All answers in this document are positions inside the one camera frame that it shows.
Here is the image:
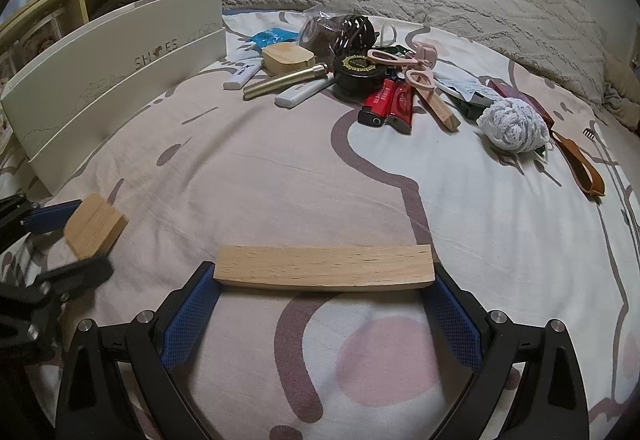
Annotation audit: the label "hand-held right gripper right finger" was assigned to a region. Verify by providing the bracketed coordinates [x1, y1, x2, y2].
[422, 262, 591, 440]

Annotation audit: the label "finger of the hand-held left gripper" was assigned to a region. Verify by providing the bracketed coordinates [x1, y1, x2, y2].
[0, 254, 115, 363]
[0, 194, 83, 241]

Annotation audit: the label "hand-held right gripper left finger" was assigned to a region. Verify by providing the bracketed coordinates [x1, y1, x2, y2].
[54, 261, 223, 440]

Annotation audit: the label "rounded wooden block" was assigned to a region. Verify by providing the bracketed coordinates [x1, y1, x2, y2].
[64, 192, 128, 258]

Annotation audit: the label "long wooden block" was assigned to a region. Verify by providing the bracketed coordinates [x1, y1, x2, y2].
[214, 244, 436, 293]

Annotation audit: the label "white shoe box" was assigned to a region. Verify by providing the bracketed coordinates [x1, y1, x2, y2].
[0, 0, 228, 200]

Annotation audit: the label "clear display box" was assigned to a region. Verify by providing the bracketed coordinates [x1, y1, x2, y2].
[17, 7, 68, 52]

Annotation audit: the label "printed bed sheet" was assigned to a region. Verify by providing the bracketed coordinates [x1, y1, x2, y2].
[0, 7, 640, 440]

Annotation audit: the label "white knit ball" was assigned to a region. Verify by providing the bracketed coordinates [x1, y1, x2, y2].
[476, 97, 551, 156]

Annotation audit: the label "thin wooden stick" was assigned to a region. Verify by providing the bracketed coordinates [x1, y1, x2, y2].
[417, 82, 461, 133]

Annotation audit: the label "dark green packet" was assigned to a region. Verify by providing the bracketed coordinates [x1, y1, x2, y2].
[445, 90, 488, 121]

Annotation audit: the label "wooden bedside shelf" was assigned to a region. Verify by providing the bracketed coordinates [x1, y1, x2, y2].
[0, 0, 233, 86]

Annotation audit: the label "red flat box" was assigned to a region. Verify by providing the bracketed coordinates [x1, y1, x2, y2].
[485, 79, 556, 131]

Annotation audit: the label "white and blue packet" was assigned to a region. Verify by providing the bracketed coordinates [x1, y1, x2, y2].
[435, 72, 493, 103]

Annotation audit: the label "white pen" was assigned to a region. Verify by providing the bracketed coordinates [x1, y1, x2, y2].
[274, 76, 337, 109]
[222, 59, 266, 91]

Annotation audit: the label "pink scissors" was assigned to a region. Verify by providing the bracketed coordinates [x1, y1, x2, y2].
[367, 41, 437, 91]

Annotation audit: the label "gold pen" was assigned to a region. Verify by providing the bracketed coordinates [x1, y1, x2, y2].
[243, 62, 331, 100]

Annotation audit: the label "black round tin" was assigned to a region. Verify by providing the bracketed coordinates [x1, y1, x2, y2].
[332, 54, 386, 101]

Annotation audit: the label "oval wooden box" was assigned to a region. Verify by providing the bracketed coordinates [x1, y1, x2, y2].
[261, 42, 316, 77]

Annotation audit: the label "beige plush toy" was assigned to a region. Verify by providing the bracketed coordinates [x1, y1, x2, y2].
[602, 50, 640, 136]

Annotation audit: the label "dark brown hair claw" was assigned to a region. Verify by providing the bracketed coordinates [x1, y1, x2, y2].
[335, 15, 377, 56]

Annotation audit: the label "clear bag with brown roll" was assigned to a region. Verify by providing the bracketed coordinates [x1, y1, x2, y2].
[300, 5, 351, 58]

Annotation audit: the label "brown leather strap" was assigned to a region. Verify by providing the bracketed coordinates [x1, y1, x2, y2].
[550, 130, 607, 198]

